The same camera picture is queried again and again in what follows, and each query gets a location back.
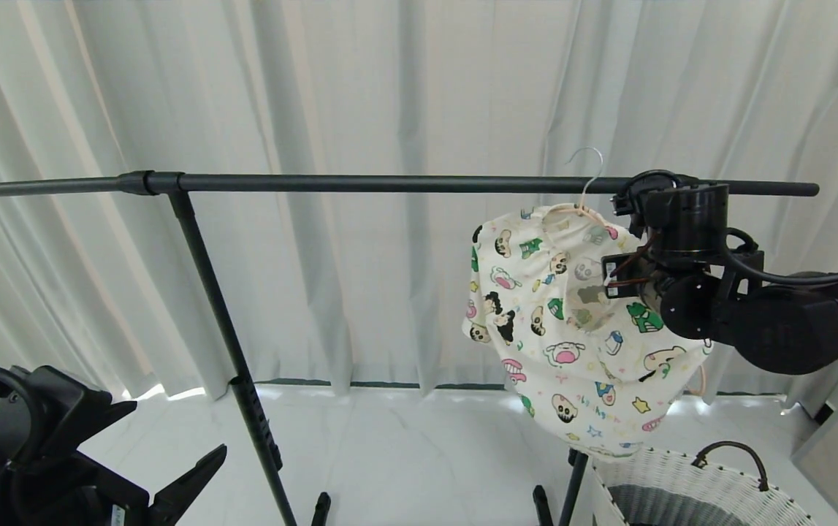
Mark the cream printed garment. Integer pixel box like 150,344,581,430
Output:
462,205,712,461

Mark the black clothes rack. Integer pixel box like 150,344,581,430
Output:
0,170,820,526

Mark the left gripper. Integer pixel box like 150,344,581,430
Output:
0,437,228,526

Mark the white laundry basket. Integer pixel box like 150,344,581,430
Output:
593,441,818,526

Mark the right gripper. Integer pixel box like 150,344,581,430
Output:
601,252,720,340

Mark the white curtain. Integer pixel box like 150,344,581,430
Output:
0,0,838,410

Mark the pink clothes hanger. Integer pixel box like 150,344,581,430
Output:
543,146,708,399

